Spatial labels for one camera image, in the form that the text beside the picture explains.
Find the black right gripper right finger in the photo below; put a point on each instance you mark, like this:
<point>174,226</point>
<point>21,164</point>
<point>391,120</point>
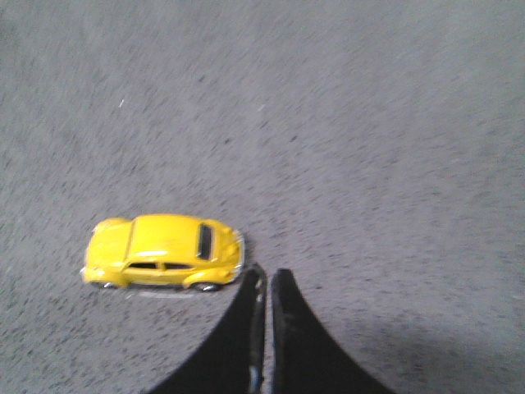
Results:
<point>307,358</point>

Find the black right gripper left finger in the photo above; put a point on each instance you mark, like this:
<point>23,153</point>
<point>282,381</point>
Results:
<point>230,360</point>

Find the yellow toy beetle car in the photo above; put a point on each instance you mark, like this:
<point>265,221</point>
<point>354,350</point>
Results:
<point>163,249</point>

